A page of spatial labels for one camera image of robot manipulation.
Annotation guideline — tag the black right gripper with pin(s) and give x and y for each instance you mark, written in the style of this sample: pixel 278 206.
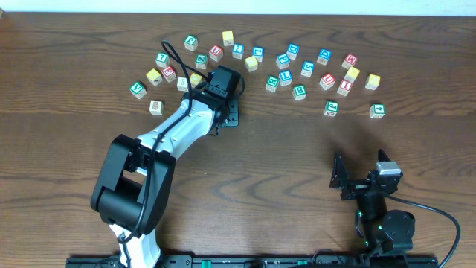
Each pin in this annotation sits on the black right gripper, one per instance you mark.
pixel 340 179

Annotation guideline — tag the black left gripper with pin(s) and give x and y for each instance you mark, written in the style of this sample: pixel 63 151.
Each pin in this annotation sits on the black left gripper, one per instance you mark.
pixel 234 119

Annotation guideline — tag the red A block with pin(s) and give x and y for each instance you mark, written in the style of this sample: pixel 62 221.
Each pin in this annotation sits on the red A block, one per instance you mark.
pixel 156 107

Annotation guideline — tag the red I block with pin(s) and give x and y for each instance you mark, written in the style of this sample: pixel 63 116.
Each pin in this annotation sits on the red I block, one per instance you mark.
pixel 344 87

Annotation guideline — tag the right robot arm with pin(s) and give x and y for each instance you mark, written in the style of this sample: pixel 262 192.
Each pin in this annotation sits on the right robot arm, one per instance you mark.
pixel 386 232

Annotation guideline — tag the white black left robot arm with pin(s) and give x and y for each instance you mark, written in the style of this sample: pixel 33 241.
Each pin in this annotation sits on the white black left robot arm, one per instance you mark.
pixel 134 183

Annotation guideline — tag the green R block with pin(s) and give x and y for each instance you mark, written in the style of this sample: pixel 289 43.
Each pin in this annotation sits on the green R block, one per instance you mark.
pixel 272 83

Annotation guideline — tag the yellow O block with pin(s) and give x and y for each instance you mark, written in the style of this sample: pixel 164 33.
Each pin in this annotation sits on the yellow O block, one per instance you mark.
pixel 195 79

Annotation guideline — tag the green 4 block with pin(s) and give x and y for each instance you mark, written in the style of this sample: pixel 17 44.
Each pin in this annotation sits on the green 4 block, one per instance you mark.
pixel 377 110

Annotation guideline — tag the yellow block centre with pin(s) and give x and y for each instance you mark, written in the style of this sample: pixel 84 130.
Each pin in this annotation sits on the yellow block centre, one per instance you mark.
pixel 251 63

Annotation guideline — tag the plain I wooden block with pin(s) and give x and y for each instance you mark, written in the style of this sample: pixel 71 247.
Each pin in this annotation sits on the plain I wooden block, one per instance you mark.
pixel 182 84

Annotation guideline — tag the green J block lower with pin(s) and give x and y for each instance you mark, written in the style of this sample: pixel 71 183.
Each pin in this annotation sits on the green J block lower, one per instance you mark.
pixel 331 108

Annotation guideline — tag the green j block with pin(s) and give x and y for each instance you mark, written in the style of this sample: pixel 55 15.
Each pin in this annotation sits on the green j block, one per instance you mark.
pixel 191 42
pixel 331 108

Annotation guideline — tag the blue L block lower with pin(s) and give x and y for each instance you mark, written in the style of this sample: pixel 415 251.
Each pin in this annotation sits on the blue L block lower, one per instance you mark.
pixel 285 78

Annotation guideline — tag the blue l block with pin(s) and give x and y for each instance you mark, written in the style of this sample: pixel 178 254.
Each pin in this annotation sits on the blue l block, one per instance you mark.
pixel 285 78
pixel 258 53

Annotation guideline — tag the green Z block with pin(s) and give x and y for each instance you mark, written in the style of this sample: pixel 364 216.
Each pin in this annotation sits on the green Z block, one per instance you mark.
pixel 201 61

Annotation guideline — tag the red U block left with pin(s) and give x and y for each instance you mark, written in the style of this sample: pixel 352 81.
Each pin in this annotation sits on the red U block left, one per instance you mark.
pixel 216 53

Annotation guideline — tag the red u block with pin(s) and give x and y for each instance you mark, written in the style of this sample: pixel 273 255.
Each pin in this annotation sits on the red u block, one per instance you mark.
pixel 327 81
pixel 216 53

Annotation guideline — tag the blue 2 block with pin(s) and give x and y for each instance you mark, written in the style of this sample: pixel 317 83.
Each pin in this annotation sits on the blue 2 block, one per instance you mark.
pixel 238 51

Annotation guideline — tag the green B block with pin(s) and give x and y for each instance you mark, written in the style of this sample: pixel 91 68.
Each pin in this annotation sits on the green B block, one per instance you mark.
pixel 299 92

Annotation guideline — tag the blue L block upper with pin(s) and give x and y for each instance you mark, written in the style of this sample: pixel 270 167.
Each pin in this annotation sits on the blue L block upper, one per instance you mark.
pixel 258 53

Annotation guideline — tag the blue P block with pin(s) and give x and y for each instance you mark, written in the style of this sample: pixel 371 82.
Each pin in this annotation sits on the blue P block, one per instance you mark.
pixel 283 61

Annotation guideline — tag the red E block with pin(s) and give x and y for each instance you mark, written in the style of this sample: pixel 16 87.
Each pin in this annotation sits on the red E block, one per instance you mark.
pixel 169 74

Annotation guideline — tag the yellow block top row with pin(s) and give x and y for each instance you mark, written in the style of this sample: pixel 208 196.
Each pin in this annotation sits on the yellow block top row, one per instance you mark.
pixel 228 38

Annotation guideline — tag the yellow G block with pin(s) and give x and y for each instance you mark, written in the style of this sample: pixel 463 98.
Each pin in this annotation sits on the yellow G block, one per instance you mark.
pixel 372 82

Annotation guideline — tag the green J block top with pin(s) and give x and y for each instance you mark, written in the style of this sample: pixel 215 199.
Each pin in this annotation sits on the green J block top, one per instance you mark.
pixel 191 42

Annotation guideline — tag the red U block right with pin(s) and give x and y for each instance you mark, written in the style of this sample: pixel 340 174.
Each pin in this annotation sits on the red U block right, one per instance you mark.
pixel 327 81

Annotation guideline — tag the blue D block left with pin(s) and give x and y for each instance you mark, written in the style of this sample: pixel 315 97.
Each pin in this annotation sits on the blue D block left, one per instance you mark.
pixel 292 51

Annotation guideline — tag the blue d block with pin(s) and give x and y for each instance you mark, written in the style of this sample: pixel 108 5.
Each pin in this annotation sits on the blue d block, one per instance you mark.
pixel 324 56
pixel 292 51

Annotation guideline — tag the blue 5 block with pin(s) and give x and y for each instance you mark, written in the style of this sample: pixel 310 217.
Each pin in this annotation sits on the blue 5 block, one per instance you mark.
pixel 307 68

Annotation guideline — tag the yellow X block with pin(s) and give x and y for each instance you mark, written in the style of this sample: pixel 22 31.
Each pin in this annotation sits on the yellow X block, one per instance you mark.
pixel 351 74

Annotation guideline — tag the green 7 block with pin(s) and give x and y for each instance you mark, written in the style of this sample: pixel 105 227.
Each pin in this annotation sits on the green 7 block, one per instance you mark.
pixel 162 60

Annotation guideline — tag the green V block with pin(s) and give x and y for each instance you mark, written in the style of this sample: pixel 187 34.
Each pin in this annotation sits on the green V block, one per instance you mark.
pixel 138 89

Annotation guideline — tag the red M block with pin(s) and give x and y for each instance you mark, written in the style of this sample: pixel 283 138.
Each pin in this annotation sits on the red M block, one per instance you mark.
pixel 349 61

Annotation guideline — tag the blue D block right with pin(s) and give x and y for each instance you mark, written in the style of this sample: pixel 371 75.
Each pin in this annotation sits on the blue D block right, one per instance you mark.
pixel 324 56

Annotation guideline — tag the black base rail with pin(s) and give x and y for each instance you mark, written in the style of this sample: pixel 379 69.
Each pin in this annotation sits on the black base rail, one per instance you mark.
pixel 326 259

